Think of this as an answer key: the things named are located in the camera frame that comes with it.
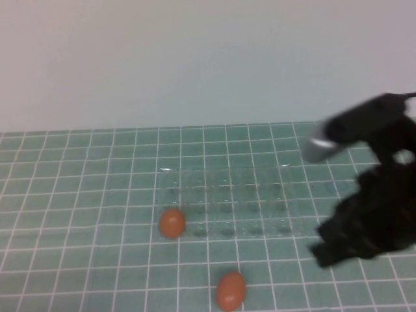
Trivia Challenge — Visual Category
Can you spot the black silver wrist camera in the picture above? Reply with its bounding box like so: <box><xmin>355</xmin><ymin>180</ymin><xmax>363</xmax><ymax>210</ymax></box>
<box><xmin>302</xmin><ymin>92</ymin><xmax>416</xmax><ymax>163</ymax></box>

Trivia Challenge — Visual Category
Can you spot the brown egg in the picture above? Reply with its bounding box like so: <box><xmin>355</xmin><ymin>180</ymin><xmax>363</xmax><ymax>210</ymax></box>
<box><xmin>216</xmin><ymin>271</ymin><xmax>247</xmax><ymax>311</ymax></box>
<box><xmin>159</xmin><ymin>208</ymin><xmax>187</xmax><ymax>239</ymax></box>

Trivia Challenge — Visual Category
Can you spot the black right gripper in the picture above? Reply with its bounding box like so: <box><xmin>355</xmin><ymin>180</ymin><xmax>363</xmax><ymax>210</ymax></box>
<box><xmin>307</xmin><ymin>162</ymin><xmax>416</xmax><ymax>269</ymax></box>

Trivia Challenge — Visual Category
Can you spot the green white-grid tablecloth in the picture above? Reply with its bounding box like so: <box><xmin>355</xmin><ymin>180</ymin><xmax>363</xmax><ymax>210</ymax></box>
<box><xmin>0</xmin><ymin>120</ymin><xmax>416</xmax><ymax>312</ymax></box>

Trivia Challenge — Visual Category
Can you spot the clear plastic egg tray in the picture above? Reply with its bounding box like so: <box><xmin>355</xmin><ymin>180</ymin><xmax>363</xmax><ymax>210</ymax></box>
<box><xmin>155</xmin><ymin>164</ymin><xmax>294</xmax><ymax>242</ymax></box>

